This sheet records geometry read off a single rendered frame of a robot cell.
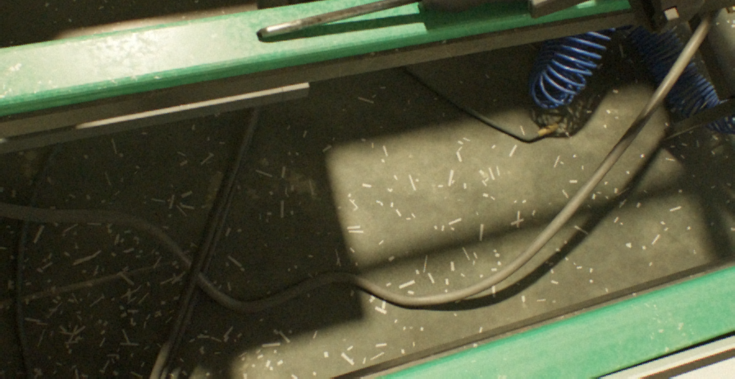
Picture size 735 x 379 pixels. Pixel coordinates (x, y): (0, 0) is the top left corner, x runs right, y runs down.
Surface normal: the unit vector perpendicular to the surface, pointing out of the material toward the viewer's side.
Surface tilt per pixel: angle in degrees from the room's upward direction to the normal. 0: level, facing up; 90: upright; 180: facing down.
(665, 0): 50
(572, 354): 0
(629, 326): 0
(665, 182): 0
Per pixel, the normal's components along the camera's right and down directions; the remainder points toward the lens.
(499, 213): 0.17, -0.23
